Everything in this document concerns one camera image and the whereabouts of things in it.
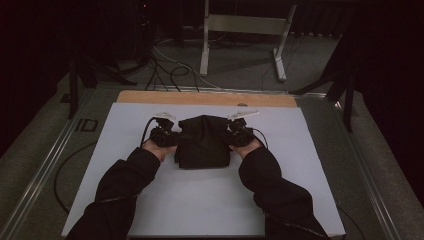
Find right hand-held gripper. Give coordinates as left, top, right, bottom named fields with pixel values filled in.
left=227, top=110, right=260, bottom=149

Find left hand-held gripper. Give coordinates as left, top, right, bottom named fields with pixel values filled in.
left=149, top=112, right=180, bottom=149

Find black shorts with blue print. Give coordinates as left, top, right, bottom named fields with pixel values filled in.
left=173, top=114, right=233, bottom=171

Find person's left hand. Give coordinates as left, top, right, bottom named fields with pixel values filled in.
left=141, top=139, right=178, bottom=164

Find person's right hand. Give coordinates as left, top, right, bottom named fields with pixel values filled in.
left=229, top=137, right=265, bottom=160

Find white table sheet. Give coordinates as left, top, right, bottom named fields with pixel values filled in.
left=61, top=102, right=346, bottom=238

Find black stand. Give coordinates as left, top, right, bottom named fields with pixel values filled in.
left=67, top=56, right=138, bottom=120
left=288, top=33, right=356, bottom=133

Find dark equipment with red light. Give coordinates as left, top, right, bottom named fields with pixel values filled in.
left=99, top=0, right=158, bottom=66

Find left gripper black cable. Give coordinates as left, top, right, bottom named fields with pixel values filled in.
left=140, top=116, right=157, bottom=148

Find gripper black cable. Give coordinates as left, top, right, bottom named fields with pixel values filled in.
left=140, top=116, right=157, bottom=148
left=251, top=127, right=270, bottom=150

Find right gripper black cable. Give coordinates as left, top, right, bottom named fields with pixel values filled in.
left=251, top=127, right=270, bottom=150

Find metal floor rail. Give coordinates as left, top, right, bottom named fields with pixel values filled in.
left=0, top=89, right=95, bottom=240
left=145, top=84, right=328, bottom=98
left=328, top=99, right=402, bottom=240

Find bundle of black floor cables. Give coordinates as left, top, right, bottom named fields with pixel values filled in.
left=143, top=49, right=201, bottom=93

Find white floor cable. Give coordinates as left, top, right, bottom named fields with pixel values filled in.
left=152, top=44, right=222, bottom=90

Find white metal table frame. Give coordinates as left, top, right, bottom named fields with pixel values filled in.
left=199, top=0, right=298, bottom=83

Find long black floor cable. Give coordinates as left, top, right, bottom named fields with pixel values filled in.
left=53, top=141, right=98, bottom=215

